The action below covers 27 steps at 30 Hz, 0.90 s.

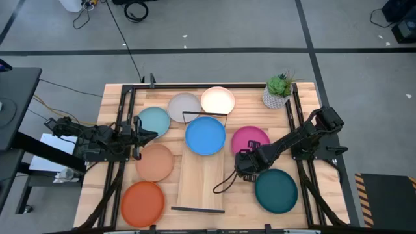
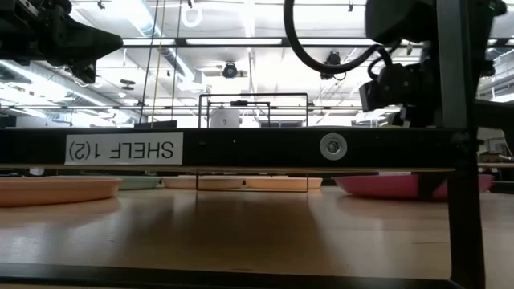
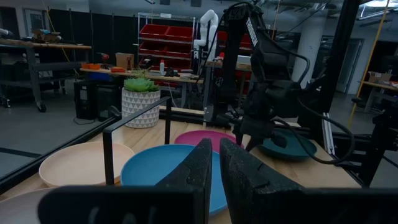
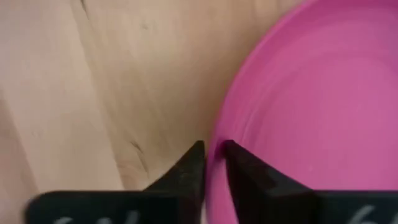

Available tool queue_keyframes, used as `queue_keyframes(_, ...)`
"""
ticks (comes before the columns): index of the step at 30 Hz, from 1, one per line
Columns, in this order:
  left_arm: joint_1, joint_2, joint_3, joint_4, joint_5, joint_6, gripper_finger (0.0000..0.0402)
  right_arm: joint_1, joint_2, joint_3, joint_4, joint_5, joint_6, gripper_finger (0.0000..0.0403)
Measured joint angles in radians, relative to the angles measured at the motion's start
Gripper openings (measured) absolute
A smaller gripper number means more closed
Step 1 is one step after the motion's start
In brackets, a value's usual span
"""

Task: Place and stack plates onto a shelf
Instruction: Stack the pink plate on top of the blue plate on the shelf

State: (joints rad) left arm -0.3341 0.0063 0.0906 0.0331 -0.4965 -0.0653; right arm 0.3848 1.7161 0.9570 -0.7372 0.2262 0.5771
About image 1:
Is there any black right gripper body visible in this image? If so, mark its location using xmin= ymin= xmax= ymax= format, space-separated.
xmin=234 ymin=148 xmax=270 ymax=176

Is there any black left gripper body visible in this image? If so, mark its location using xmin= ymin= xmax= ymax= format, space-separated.
xmin=125 ymin=116 xmax=143 ymax=160

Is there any light blue plate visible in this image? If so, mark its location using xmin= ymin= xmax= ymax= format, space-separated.
xmin=137 ymin=106 xmax=171 ymax=138

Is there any peach plate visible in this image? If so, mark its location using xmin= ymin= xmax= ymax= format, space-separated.
xmin=135 ymin=143 xmax=175 ymax=183

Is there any magenta plate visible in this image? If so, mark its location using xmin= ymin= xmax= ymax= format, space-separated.
xmin=231 ymin=125 xmax=271 ymax=155

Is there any dark teal plate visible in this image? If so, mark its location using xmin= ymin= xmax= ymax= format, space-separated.
xmin=254 ymin=168 xmax=299 ymax=215

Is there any grey plate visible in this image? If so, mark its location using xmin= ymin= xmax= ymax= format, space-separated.
xmin=166 ymin=92 xmax=202 ymax=124

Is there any succulent in white patterned pot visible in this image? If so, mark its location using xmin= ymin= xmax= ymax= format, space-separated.
xmin=261 ymin=70 xmax=305 ymax=110

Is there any bright blue plate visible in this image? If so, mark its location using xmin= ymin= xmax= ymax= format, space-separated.
xmin=184 ymin=116 xmax=227 ymax=156

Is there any orange plate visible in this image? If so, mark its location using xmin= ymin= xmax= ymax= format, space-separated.
xmin=120 ymin=181 xmax=166 ymax=228

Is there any white flat panel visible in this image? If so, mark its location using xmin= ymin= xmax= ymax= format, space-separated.
xmin=29 ymin=133 xmax=79 ymax=173

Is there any black desk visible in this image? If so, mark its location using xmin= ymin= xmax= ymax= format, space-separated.
xmin=0 ymin=66 xmax=87 ymax=215

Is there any black mat with hazard stripes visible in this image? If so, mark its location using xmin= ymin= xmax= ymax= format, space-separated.
xmin=354 ymin=172 xmax=416 ymax=229

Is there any white container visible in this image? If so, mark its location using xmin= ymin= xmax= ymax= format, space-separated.
xmin=58 ymin=0 xmax=84 ymax=13

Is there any dark device with screen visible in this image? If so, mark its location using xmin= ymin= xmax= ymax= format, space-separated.
xmin=0 ymin=58 xmax=13 ymax=73

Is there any black equipment box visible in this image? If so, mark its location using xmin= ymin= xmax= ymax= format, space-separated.
xmin=391 ymin=19 xmax=416 ymax=45
xmin=381 ymin=0 xmax=416 ymax=23

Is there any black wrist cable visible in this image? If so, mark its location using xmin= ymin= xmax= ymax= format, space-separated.
xmin=213 ymin=170 xmax=239 ymax=195

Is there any black aluminium table frame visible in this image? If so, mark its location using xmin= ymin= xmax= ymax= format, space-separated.
xmin=76 ymin=73 xmax=350 ymax=234

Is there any thin black floor cable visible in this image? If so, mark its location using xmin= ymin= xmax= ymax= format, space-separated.
xmin=38 ymin=79 xmax=103 ymax=98

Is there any yellow cable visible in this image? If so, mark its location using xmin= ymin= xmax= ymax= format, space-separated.
xmin=32 ymin=94 xmax=98 ymax=127

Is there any long black floor cable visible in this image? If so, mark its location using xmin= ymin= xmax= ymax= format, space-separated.
xmin=105 ymin=0 xmax=144 ymax=83

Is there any coiled black cable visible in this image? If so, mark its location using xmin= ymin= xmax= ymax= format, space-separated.
xmin=123 ymin=1 xmax=150 ymax=23

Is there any looped black floor cable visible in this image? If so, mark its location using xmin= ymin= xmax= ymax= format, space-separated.
xmin=71 ymin=3 xmax=92 ymax=30

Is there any black equipment cable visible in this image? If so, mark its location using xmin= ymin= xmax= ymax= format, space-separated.
xmin=369 ymin=8 xmax=394 ymax=29

